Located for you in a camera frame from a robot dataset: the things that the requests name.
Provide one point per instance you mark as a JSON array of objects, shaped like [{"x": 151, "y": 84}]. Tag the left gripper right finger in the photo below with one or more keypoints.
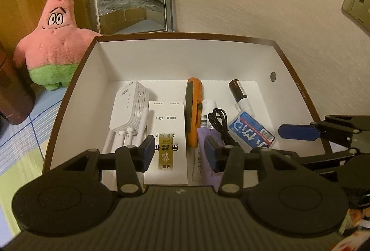
[{"x": 240, "y": 169}]

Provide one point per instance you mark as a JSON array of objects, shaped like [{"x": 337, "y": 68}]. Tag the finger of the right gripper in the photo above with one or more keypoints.
[{"x": 299, "y": 132}]

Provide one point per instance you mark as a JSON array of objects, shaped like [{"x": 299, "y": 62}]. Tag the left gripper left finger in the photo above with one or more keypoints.
[{"x": 126, "y": 162}]

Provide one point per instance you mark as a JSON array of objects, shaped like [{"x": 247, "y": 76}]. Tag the brown medicine bottle white cap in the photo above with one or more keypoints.
[{"x": 241, "y": 98}]

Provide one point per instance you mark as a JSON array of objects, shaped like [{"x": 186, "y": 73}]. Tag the orange utility knife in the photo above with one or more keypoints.
[{"x": 193, "y": 109}]

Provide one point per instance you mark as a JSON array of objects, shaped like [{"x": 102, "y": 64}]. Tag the blue white tablet pack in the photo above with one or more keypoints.
[{"x": 249, "y": 133}]

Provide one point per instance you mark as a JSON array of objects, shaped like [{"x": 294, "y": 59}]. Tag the white wifi repeater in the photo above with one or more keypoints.
[{"x": 129, "y": 116}]

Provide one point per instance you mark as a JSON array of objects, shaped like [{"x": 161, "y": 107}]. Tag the white box gold label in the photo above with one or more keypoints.
[{"x": 167, "y": 125}]

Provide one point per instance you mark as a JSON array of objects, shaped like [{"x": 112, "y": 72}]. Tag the white small bottle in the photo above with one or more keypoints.
[{"x": 207, "y": 107}]

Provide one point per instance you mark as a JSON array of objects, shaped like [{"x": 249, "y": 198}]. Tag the brown cardboard storage box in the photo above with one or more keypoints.
[{"x": 163, "y": 63}]

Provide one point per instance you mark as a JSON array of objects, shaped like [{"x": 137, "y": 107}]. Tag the checked bed sheet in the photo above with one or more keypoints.
[{"x": 23, "y": 150}]

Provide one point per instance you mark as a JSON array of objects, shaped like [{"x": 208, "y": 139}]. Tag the dark brown thermos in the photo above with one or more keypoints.
[{"x": 17, "y": 98}]

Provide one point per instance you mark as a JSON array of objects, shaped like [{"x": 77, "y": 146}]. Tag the pink starfish plush toy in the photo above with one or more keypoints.
[{"x": 54, "y": 49}]

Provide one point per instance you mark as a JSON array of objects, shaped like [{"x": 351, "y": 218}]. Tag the framed grey picture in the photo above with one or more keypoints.
[{"x": 117, "y": 17}]

